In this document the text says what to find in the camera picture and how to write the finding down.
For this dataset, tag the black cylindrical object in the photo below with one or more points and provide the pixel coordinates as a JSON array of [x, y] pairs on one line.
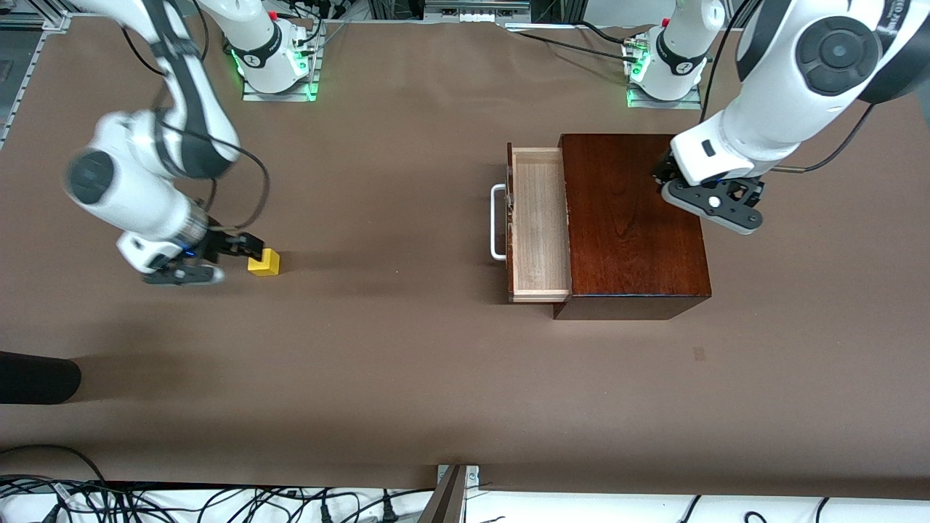
[[36, 378]]

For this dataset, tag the black equipment box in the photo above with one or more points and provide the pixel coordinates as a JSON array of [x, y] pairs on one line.
[[556, 9]]

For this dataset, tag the aluminium side rail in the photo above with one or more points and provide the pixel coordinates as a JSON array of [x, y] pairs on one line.
[[33, 73]]

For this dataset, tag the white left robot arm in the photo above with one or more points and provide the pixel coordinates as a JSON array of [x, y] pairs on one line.
[[799, 80]]

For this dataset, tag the brown paper table cover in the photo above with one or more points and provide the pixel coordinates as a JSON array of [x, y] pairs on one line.
[[363, 327]]

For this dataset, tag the yellow block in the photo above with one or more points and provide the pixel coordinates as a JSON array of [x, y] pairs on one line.
[[265, 265]]

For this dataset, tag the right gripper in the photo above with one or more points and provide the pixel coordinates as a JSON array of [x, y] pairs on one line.
[[219, 242]]

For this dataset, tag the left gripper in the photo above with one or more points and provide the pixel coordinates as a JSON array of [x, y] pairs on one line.
[[665, 170]]

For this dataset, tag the dark brown wooden cabinet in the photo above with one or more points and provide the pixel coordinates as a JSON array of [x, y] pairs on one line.
[[639, 247]]

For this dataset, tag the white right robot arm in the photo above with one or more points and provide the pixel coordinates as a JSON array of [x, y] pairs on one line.
[[131, 196]]

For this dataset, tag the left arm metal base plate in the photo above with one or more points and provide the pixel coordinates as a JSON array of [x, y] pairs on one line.
[[665, 104]]

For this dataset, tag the silver corner bracket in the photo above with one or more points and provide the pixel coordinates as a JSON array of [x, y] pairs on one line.
[[472, 476]]

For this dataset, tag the grey metal post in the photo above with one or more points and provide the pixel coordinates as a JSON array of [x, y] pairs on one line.
[[447, 505]]

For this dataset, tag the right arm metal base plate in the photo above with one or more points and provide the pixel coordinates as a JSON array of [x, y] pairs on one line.
[[280, 96]]

